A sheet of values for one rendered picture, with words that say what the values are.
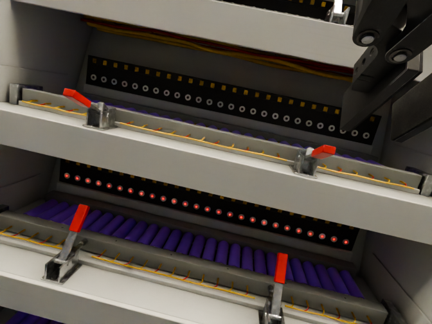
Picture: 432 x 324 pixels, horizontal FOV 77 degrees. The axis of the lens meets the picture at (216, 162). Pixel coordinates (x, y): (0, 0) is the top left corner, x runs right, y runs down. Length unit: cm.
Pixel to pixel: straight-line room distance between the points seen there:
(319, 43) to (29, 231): 47
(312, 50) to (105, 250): 38
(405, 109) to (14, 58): 48
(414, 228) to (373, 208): 5
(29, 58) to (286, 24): 38
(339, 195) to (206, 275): 21
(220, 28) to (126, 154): 20
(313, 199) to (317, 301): 15
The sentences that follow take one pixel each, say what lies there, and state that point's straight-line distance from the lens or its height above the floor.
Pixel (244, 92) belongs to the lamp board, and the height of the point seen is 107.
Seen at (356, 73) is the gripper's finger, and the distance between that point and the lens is 18.
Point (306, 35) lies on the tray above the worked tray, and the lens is 39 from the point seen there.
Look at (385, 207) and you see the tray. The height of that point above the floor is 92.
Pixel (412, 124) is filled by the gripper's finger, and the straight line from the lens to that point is 21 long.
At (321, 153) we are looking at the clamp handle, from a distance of 29.
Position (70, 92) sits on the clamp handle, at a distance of 32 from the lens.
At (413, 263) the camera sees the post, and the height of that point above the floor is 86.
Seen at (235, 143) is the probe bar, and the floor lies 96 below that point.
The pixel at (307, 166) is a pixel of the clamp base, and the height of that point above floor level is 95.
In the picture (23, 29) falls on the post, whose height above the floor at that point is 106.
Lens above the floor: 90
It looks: 4 degrees up
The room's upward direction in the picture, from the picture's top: 13 degrees clockwise
